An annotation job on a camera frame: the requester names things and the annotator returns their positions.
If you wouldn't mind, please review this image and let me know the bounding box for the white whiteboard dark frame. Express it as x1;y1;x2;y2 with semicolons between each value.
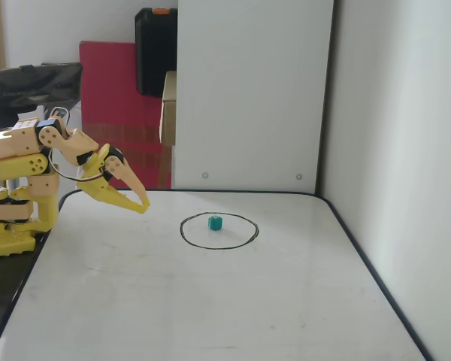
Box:
0;189;435;361

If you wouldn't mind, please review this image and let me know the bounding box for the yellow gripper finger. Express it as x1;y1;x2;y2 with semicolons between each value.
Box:
96;186;151;215

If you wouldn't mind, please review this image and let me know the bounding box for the black plastic case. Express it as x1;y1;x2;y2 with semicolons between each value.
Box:
135;7;179;96

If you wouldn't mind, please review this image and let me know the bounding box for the cardboard box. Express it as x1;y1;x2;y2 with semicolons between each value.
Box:
159;70;178;147

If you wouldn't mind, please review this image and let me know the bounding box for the white upright panel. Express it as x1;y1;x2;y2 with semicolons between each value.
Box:
172;0;335;193

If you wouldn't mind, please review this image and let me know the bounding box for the yellow perforated robot base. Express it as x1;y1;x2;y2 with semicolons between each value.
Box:
0;221;38;259

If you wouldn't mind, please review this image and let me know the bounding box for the black smartphone in holder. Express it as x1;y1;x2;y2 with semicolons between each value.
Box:
0;62;84;114

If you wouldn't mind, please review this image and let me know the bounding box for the black drawn circle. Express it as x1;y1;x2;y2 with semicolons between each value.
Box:
179;211;260;251

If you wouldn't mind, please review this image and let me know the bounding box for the orange gripper finger with yellow tip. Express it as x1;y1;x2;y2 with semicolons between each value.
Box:
104;155;151;208

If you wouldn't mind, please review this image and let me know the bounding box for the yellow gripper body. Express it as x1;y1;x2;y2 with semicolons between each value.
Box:
77;144;126;203

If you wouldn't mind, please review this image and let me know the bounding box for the striped servo cable at wrist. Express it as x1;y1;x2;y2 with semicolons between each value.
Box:
48;148;108;184

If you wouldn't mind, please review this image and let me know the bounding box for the red board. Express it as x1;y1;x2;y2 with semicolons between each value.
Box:
78;40;174;190

